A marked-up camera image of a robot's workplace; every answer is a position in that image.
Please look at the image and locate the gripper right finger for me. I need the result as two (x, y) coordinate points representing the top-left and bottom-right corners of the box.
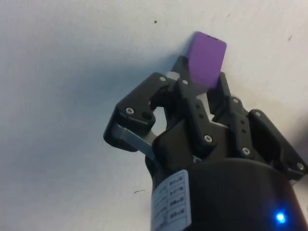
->
(208, 71), (308, 181)

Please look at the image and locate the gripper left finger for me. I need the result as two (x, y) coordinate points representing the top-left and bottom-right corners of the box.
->
(103, 55), (219, 161)

